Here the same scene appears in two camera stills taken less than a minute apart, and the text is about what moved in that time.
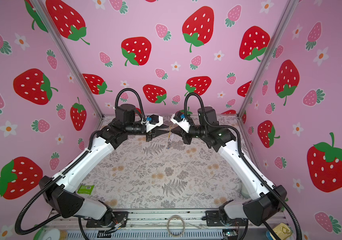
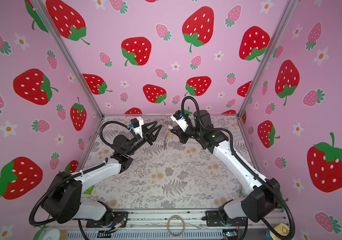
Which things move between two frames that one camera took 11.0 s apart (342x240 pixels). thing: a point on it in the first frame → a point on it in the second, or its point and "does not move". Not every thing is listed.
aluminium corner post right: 287,12 does not move
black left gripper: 158,133 → 149,139
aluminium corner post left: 67,57 does not move
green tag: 85,189 does not move
